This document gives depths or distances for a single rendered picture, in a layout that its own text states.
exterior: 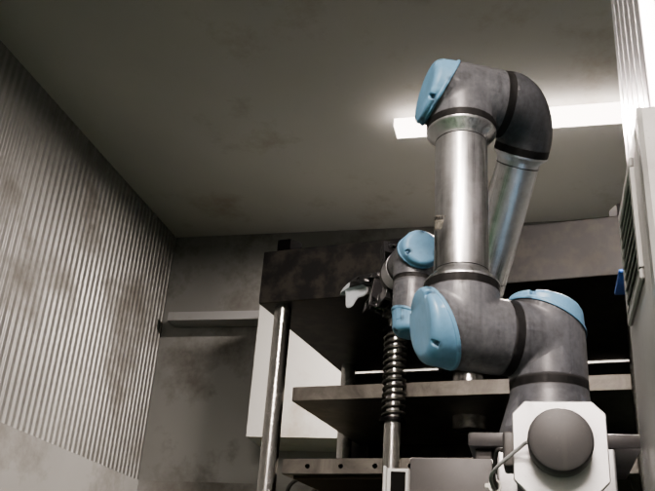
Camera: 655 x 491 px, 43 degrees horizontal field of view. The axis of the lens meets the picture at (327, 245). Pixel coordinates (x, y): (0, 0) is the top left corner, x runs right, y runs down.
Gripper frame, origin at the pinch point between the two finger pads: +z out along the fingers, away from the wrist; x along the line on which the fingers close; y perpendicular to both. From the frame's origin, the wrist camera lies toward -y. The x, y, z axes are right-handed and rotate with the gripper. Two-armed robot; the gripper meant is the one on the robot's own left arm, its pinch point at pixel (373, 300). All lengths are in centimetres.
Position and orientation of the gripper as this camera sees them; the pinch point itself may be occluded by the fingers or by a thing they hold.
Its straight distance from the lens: 187.3
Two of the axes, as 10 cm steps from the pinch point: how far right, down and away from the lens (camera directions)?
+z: -2.2, 4.0, 8.9
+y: -2.0, 8.7, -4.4
